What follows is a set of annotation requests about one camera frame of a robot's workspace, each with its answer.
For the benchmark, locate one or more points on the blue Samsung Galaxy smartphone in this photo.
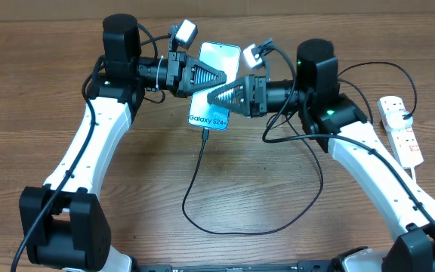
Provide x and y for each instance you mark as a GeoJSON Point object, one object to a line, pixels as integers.
{"type": "Point", "coordinates": [222, 57]}

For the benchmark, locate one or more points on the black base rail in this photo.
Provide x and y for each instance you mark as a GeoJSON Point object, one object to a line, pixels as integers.
{"type": "Point", "coordinates": [300, 266]}

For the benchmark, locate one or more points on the cardboard back panel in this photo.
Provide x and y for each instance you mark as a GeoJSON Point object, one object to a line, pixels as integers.
{"type": "Point", "coordinates": [30, 10]}

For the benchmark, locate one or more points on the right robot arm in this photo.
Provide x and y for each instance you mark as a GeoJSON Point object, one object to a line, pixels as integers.
{"type": "Point", "coordinates": [342, 130]}

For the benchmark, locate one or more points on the white power strip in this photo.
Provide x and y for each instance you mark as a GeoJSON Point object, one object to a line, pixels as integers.
{"type": "Point", "coordinates": [403, 142]}

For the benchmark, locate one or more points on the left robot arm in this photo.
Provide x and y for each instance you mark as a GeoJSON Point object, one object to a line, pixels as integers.
{"type": "Point", "coordinates": [64, 226]}

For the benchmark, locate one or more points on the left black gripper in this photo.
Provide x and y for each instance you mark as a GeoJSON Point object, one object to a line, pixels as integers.
{"type": "Point", "coordinates": [182, 74]}

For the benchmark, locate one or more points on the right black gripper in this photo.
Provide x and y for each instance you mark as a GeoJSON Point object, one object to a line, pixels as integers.
{"type": "Point", "coordinates": [249, 98]}

